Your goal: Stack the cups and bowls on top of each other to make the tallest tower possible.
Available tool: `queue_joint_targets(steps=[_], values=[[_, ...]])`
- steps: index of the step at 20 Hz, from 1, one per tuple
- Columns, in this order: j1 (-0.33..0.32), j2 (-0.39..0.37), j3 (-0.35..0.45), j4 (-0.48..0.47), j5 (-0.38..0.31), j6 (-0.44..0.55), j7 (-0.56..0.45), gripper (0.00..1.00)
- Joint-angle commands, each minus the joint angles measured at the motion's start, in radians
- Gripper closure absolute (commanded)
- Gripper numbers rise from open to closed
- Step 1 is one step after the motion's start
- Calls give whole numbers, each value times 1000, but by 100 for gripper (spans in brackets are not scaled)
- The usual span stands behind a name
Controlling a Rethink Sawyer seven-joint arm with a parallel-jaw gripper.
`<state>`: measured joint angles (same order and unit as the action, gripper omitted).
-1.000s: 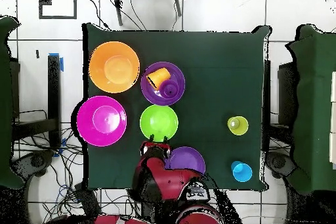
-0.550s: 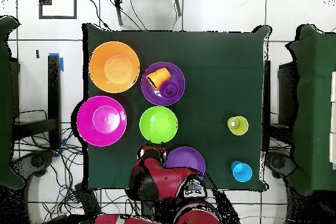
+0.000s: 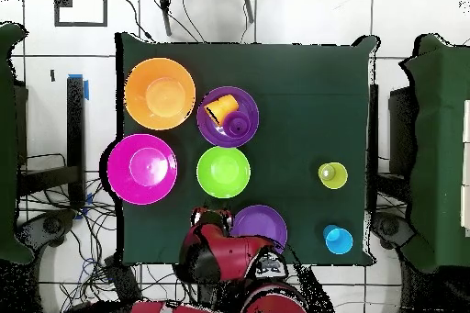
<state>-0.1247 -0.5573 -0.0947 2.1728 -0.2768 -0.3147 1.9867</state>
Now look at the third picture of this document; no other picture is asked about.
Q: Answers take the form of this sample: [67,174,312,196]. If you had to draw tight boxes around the purple bowl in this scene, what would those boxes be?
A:
[196,85,261,149]
[229,204,288,253]

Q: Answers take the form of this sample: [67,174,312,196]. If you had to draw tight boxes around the purple cup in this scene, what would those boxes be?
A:
[221,109,252,140]

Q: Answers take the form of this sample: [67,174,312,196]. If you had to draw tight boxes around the orange cup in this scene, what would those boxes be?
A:
[218,94,241,114]
[203,99,229,127]

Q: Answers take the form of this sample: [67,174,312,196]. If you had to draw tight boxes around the green bowl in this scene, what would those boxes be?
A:
[196,145,252,199]

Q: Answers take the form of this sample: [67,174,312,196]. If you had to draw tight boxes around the pink bowl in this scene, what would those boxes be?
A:
[106,133,179,207]

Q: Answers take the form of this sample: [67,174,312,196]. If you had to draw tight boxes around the black power adapter box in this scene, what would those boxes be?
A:
[103,254,143,305]

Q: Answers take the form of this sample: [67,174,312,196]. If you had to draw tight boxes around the orange bowl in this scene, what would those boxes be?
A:
[123,57,196,131]

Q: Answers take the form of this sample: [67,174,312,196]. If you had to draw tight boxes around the yellow cup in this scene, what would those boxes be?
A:
[318,162,349,190]

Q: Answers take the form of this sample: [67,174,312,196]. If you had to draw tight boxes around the blue cup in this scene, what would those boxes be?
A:
[322,224,354,256]

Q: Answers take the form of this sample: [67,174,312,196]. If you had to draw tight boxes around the dark green table cloth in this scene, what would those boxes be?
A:
[114,31,381,268]

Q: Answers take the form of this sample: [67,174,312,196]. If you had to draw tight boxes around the blue tape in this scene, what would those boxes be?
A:
[68,73,90,102]

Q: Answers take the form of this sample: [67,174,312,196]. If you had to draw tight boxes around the green cloth covered table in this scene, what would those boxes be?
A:
[398,32,470,274]
[0,21,35,266]

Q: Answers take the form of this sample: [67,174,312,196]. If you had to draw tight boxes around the floor cable bundle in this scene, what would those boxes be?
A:
[17,176,185,313]

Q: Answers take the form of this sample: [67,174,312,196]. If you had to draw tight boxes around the black table frame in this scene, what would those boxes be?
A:
[16,75,86,208]

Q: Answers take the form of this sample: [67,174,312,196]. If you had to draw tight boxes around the black square floor frame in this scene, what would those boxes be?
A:
[53,0,108,28]

